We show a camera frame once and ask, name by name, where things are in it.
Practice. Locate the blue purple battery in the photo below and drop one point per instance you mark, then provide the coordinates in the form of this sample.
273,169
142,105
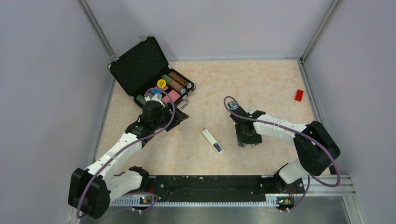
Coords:
219,149

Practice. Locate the blue poker chip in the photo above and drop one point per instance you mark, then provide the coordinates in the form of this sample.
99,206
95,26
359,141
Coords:
156,91

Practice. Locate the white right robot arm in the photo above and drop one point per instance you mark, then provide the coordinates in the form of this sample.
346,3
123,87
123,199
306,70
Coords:
316,149

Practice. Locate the pink card deck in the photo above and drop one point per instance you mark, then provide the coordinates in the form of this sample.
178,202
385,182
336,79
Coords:
172,95

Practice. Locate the white remote control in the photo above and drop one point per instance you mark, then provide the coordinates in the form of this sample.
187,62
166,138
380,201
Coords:
209,137

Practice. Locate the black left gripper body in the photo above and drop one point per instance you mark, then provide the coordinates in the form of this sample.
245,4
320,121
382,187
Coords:
167,117

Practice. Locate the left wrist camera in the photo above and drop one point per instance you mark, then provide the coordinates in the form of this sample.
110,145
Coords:
155,98

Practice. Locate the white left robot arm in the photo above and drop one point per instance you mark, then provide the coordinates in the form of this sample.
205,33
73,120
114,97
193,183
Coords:
93,189

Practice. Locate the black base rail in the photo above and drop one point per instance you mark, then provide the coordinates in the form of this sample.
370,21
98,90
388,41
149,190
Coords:
214,191

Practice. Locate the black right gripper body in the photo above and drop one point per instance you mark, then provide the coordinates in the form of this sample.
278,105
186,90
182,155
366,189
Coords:
251,138

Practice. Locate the red block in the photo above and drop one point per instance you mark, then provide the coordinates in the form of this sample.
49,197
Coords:
299,95

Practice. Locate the black poker chip case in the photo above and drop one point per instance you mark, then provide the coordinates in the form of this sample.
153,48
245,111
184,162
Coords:
142,66

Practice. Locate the yellow poker chip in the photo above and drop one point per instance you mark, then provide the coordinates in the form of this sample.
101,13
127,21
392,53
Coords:
161,83

